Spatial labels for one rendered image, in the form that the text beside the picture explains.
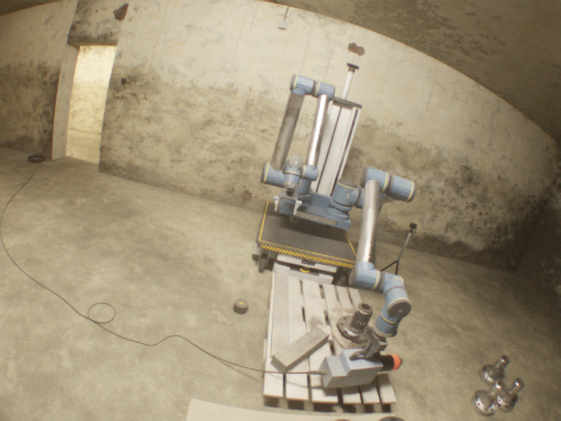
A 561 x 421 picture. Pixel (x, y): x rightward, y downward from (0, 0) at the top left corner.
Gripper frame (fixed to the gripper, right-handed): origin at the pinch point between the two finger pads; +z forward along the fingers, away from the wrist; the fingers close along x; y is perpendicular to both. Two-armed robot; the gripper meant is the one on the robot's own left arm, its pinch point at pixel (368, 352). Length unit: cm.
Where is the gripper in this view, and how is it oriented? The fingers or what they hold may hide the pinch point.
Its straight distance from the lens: 148.9
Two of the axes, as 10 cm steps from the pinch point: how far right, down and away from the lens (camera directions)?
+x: 1.5, 3.8, -9.1
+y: -9.6, -1.8, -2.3
